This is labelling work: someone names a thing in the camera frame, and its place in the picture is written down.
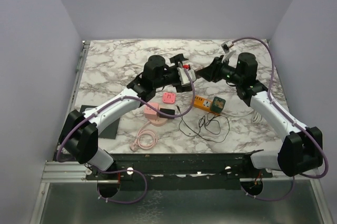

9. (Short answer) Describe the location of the pink round power hub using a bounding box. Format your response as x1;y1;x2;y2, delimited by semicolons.
149;117;168;126

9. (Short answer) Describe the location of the black foam mat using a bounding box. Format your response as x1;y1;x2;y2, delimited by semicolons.
77;104;121;140

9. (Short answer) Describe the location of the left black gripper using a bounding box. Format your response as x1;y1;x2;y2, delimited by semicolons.
154;55;192;92

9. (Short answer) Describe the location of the green cube socket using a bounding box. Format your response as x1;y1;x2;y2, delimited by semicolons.
210;96;226;113

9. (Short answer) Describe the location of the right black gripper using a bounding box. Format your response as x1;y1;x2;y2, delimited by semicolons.
197;55;243;85

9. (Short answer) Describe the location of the coral pink square charger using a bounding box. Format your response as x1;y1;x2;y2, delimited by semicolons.
162;92;176;104

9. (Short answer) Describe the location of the orange power strip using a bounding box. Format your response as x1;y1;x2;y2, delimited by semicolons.
193;95;220;115

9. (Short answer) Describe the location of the aluminium frame rail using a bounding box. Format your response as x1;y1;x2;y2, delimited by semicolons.
31;162;333;223

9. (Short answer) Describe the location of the thin black cable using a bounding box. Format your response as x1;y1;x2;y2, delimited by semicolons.
173;105;230;143

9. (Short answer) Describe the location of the pink cube socket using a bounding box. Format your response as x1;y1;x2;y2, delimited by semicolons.
144;102;160;120

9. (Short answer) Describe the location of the black mounting base rail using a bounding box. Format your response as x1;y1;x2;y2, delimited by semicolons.
52;142;309;191

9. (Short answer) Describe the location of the white power strip cable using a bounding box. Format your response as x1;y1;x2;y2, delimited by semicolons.
221;108;263;123

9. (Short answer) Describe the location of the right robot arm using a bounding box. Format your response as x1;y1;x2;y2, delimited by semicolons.
196;53;323;177

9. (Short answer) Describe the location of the pink hub cable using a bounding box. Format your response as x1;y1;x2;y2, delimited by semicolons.
130;122;159;152

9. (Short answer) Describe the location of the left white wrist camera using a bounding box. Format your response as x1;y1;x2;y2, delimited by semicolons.
177;67;196;85

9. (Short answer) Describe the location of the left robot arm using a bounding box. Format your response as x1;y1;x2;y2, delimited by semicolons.
56;54;196;179

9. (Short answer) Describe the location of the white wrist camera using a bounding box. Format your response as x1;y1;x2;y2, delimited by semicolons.
221;41;235;63
177;67;196;85

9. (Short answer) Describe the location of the black power adapter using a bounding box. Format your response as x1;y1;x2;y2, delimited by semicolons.
158;108;175;119

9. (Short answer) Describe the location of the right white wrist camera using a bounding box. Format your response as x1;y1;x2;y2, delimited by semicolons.
221;41;235;63

